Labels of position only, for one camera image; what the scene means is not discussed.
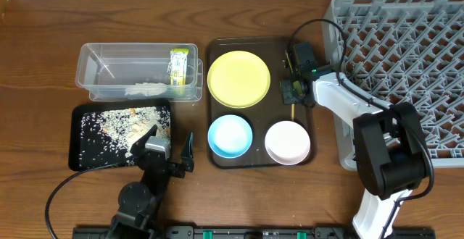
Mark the clear plastic bin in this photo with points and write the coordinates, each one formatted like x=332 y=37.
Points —
x=107 y=69

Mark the wooden chopstick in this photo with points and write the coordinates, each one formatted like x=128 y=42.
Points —
x=292 y=112

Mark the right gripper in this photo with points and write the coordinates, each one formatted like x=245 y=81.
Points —
x=288 y=92

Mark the green snack wrapper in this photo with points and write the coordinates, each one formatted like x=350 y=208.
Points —
x=178 y=66

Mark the light blue bowl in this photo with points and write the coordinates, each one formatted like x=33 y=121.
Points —
x=230 y=136

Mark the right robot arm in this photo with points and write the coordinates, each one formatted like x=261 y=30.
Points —
x=390 y=152

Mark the brown serving tray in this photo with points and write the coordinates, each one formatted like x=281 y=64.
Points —
x=261 y=116

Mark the pink bowl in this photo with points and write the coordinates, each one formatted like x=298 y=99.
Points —
x=287 y=143

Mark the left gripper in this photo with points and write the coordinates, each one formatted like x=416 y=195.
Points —
x=168 y=164

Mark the white tissue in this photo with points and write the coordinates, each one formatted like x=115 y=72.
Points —
x=146 y=89

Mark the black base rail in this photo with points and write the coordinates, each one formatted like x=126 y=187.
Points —
x=181 y=232

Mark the yellow plate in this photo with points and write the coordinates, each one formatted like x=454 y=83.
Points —
x=238 y=79

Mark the grey dishwasher rack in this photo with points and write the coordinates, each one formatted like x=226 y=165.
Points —
x=406 y=51

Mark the black tray bin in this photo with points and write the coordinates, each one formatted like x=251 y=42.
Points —
x=79 y=111

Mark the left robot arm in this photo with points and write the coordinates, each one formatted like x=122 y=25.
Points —
x=139 y=202

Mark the food scraps rice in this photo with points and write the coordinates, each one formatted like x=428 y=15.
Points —
x=106 y=137

